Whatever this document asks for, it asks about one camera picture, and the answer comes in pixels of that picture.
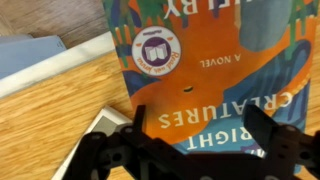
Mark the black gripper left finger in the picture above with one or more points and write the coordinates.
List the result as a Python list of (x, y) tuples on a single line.
[(139, 116)]

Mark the white remote control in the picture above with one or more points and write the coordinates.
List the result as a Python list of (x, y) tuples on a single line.
[(106, 123)]

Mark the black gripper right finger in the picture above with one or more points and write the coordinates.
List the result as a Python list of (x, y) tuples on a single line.
[(261, 125)]

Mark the blue orange paperback book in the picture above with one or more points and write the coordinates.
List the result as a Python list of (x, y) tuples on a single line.
[(213, 76)]

